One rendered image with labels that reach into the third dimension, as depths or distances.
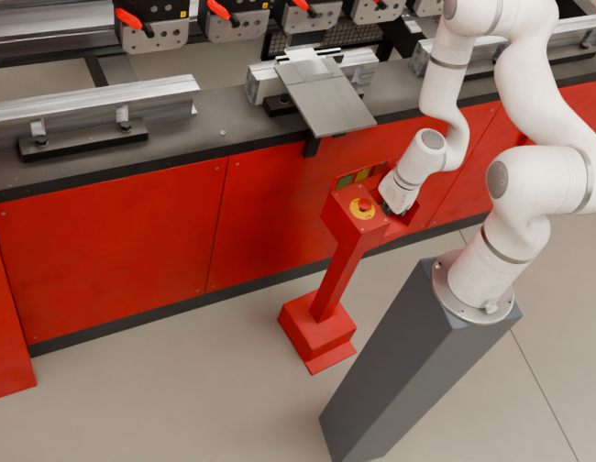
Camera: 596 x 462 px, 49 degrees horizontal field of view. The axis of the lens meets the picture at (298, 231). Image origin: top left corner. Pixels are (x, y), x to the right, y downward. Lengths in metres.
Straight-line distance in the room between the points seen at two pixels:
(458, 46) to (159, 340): 1.43
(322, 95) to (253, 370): 1.05
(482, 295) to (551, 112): 0.40
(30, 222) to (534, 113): 1.18
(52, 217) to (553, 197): 1.17
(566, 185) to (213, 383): 1.49
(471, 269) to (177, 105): 0.85
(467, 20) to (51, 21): 1.06
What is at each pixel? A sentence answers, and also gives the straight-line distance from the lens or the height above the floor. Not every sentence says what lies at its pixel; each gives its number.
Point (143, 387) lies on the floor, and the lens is 2.30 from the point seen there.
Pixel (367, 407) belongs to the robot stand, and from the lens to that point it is 1.90.
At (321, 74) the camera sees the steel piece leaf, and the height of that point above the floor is 1.02.
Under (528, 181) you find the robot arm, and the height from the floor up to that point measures 1.40.
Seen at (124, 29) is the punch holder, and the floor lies 1.19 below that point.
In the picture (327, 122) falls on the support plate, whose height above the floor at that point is 1.00.
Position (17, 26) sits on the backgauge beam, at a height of 0.99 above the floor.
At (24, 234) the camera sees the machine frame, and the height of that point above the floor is 0.69.
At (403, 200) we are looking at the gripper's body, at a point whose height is 0.85.
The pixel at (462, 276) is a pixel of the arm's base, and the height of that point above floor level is 1.07.
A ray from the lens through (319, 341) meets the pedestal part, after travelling 2.31.
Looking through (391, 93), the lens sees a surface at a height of 0.87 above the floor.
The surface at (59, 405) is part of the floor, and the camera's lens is 2.29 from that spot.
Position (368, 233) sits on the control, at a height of 0.77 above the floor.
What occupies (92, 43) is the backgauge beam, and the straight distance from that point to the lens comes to 1.89.
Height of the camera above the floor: 2.12
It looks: 52 degrees down
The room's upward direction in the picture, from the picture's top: 19 degrees clockwise
